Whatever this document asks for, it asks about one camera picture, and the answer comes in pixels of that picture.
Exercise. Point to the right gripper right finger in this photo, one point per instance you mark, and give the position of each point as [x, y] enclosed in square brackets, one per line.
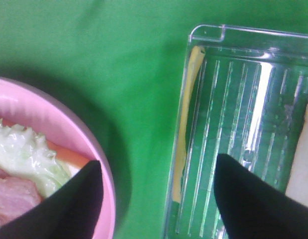
[251, 208]

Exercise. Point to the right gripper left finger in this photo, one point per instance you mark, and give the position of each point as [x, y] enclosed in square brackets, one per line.
[70, 213]

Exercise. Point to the toy bread slice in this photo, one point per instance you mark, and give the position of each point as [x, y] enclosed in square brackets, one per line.
[297, 187]
[73, 160]

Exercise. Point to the toy bacon strip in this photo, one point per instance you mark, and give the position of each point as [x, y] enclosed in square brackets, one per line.
[17, 196]

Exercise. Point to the toy lettuce leaf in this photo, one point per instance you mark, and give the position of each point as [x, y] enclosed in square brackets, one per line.
[25, 153]

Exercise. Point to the yellow toy cheese slice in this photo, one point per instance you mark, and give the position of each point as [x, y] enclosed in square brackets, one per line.
[195, 61]

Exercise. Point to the right clear plastic container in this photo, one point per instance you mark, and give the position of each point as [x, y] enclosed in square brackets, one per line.
[249, 100]

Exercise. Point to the pink round plate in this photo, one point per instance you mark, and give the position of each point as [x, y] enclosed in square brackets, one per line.
[29, 106]

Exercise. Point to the green tablecloth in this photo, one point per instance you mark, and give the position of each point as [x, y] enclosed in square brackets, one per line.
[118, 64]

